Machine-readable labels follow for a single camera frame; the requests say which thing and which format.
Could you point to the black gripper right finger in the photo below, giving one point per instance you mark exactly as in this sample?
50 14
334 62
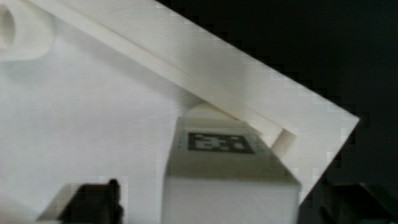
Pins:
350 202

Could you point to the white leg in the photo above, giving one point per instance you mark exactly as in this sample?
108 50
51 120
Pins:
227 184

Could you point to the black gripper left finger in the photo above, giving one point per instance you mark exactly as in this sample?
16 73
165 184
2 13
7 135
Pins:
85 205

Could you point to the white square tabletop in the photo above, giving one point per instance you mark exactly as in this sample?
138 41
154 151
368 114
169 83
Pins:
110 65

